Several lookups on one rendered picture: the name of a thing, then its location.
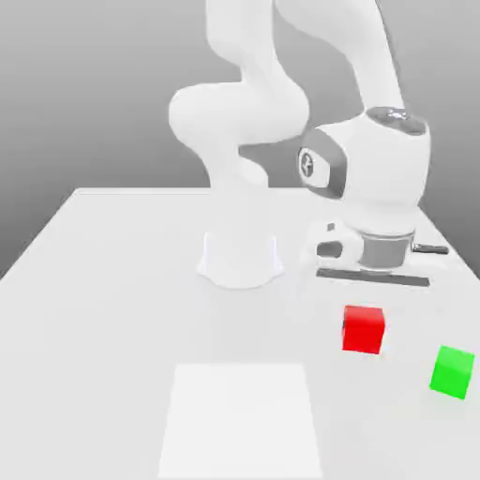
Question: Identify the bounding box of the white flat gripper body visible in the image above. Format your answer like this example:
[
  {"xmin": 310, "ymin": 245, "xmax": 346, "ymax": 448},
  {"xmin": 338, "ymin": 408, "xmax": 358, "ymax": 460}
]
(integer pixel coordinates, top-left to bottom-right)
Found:
[{"xmin": 299, "ymin": 262, "xmax": 443, "ymax": 306}]

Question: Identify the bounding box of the small red cube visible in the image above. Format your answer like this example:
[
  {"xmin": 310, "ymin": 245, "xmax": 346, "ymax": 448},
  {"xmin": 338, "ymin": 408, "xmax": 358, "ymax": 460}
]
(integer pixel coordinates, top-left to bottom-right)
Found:
[{"xmin": 341, "ymin": 304, "xmax": 386, "ymax": 355}]

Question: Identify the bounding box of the small green cube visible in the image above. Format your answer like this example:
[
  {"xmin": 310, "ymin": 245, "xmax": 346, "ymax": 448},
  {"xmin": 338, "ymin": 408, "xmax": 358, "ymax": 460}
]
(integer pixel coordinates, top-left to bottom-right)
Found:
[{"xmin": 428, "ymin": 345, "xmax": 476, "ymax": 401}]

